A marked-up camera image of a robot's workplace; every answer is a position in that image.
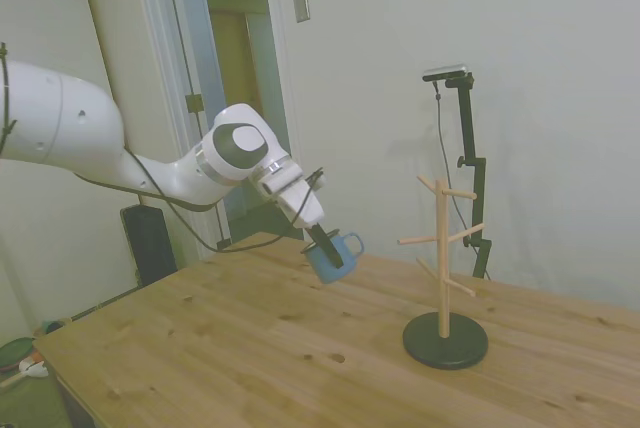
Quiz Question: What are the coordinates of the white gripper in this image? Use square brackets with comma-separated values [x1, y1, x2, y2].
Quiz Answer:
[257, 167, 346, 270]

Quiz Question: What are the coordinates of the blue enamel mug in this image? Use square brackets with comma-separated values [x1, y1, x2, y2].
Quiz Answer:
[299, 229, 366, 285]

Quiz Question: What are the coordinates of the wooden mug tree black base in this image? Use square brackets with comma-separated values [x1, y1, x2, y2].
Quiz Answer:
[397, 174, 490, 371]

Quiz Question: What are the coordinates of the black flat case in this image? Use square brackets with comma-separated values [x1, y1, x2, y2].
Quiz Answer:
[119, 204, 179, 289]

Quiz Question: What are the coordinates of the white door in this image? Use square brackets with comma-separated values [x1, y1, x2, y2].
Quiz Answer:
[162, 0, 236, 249]

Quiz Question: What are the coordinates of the white small object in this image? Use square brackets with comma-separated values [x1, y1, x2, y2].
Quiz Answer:
[18, 355, 51, 379]

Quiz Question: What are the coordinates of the green round bowl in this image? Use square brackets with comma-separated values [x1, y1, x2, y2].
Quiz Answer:
[0, 336, 39, 372]

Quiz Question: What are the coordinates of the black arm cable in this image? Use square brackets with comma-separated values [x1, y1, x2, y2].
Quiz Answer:
[0, 42, 326, 254]

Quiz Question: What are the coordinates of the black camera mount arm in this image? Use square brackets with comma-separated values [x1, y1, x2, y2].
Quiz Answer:
[432, 80, 494, 282]

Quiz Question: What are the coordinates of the black camera stand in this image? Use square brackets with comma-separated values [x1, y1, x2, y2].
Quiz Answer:
[443, 72, 494, 280]

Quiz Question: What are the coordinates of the black exterior camera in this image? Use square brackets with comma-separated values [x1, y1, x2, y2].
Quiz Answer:
[422, 62, 471, 84]

